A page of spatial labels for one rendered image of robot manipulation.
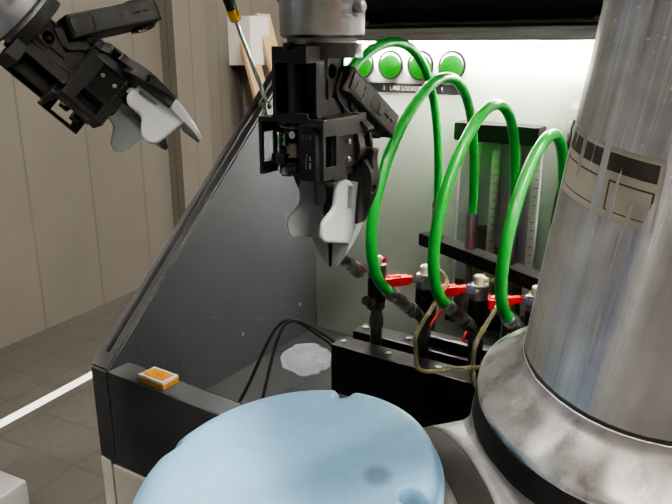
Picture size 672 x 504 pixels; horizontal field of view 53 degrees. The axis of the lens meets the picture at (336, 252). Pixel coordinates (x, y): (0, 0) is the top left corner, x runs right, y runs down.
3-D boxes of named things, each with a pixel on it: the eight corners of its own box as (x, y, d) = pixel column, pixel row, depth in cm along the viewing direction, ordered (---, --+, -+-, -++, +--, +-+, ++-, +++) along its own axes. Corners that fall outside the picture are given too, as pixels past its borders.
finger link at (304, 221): (277, 272, 65) (275, 178, 62) (313, 257, 70) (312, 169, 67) (304, 278, 63) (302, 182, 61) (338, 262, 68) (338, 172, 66)
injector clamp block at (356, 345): (330, 430, 107) (330, 342, 102) (363, 404, 115) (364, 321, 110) (545, 508, 89) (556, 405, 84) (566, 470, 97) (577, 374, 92)
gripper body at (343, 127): (257, 181, 61) (252, 42, 58) (312, 167, 68) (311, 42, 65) (326, 190, 57) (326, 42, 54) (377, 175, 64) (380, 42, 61)
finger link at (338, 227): (304, 278, 63) (302, 182, 61) (338, 262, 68) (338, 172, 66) (331, 285, 62) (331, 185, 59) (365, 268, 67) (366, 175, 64)
